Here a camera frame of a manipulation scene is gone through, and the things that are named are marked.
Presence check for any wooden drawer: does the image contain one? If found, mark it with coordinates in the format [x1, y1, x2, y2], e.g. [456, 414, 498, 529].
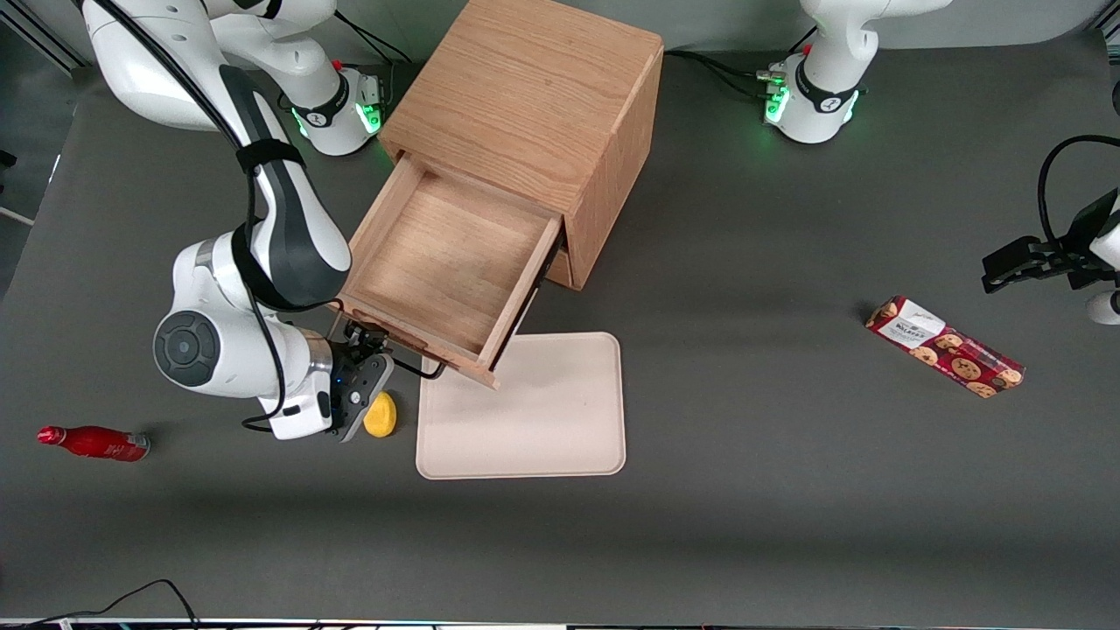
[331, 150, 563, 390]

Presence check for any wooden drawer cabinet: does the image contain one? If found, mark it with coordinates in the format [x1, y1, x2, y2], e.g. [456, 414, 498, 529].
[378, 0, 664, 292]

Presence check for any yellow lemon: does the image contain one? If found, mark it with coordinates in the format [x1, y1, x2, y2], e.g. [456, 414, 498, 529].
[362, 391, 398, 438]

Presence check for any red cookie box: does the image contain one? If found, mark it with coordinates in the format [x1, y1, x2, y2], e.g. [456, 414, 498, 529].
[864, 295, 1026, 400]

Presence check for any cream rectangular tray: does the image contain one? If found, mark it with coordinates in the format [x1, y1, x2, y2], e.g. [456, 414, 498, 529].
[416, 332, 627, 480]

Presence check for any red bottle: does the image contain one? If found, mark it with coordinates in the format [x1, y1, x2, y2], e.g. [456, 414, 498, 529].
[37, 425, 151, 463]

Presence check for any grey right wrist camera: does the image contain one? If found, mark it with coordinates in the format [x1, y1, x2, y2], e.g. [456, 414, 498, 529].
[332, 352, 395, 444]

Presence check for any black strap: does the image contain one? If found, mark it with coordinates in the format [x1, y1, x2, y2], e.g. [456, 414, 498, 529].
[236, 140, 305, 173]

